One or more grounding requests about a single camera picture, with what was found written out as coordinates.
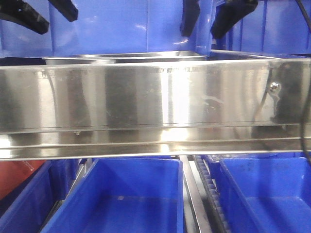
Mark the blue bin lower right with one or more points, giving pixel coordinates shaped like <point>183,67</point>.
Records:
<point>264,195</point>

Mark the stainless steel shelf rail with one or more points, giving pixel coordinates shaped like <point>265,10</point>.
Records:
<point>168,108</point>

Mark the round head screw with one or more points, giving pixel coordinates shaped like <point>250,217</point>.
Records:
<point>274,87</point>

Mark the large blue crate upper left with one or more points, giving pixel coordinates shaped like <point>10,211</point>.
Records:
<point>110,26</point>

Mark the blue bin lower centre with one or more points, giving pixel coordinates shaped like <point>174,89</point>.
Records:
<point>124,196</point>

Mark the roller track strip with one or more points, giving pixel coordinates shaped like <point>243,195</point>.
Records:
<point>211,202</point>

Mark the red object lower left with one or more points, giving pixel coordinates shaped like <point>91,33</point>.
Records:
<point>14,176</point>

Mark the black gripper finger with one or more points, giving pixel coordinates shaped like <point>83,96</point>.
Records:
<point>66,8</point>
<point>190,14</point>
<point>229,14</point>
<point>22,13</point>

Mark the blue crate upper right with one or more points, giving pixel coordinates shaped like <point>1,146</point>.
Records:
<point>274,27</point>

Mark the silver steel tray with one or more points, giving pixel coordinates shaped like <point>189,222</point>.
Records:
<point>117,58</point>

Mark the blue bin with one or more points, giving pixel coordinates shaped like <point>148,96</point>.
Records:
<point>26,209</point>
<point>124,196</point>
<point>264,195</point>

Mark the blue bin lower left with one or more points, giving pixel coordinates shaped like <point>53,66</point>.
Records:
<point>26,209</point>

